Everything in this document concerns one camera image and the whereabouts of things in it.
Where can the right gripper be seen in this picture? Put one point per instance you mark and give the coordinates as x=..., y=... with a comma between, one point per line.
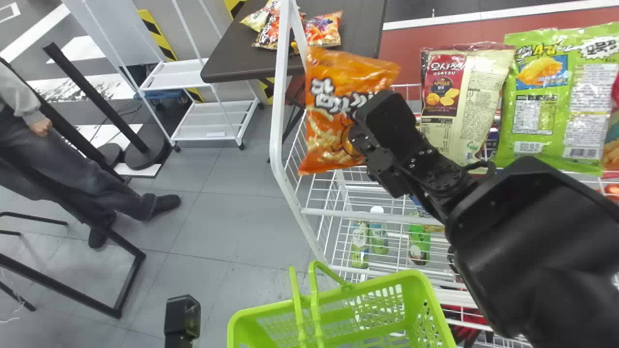
x=384, y=166

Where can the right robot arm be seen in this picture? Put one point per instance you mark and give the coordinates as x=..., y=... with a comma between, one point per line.
x=532, y=241

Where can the green basket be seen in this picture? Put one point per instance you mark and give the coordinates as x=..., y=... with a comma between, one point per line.
x=338, y=314

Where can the green bottle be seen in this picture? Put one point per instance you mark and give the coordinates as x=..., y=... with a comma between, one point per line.
x=379, y=234

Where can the beige and red snack packet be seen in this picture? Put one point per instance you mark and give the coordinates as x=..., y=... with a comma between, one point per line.
x=464, y=106

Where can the purple and orange snack packet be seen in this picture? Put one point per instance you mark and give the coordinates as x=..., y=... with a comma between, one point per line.
x=323, y=28

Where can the green drink carton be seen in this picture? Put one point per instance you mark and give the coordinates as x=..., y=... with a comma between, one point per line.
x=419, y=244

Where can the dark side table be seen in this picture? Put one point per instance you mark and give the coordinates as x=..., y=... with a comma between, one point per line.
x=251, y=53

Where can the black and orange snack packet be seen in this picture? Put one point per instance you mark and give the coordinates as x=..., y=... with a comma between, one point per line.
x=271, y=34

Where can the white shelf trolley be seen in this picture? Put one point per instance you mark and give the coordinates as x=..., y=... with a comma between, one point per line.
x=213, y=121

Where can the yellow snack packet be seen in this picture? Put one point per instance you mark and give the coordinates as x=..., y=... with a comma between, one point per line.
x=256, y=18

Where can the green snack packet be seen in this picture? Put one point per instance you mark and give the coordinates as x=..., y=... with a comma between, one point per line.
x=556, y=111

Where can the person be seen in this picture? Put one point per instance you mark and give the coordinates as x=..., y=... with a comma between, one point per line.
x=58, y=164

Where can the yellow and black striped post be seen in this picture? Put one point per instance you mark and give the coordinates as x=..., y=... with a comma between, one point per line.
x=159, y=38

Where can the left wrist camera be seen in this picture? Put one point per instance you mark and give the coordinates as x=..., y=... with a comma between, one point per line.
x=182, y=319

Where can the black post on round foot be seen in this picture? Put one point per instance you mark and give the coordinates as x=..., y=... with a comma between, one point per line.
x=96, y=101

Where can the black metal frame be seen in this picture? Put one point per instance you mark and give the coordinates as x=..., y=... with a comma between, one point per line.
x=96, y=295

